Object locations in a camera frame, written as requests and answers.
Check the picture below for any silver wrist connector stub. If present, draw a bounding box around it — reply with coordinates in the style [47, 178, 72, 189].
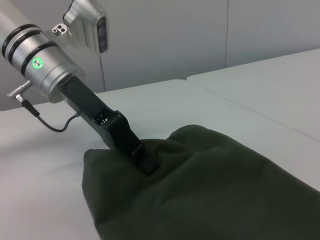
[6, 79, 32, 99]

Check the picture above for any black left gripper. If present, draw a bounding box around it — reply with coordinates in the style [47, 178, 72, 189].
[58, 76, 161, 176]

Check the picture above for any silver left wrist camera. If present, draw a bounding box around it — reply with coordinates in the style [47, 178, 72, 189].
[51, 0, 111, 55]

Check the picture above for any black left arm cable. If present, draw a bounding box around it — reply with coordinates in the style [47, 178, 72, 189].
[15, 94, 81, 133]

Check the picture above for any dark green t-shirt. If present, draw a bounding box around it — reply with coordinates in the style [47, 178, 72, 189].
[81, 124, 320, 240]

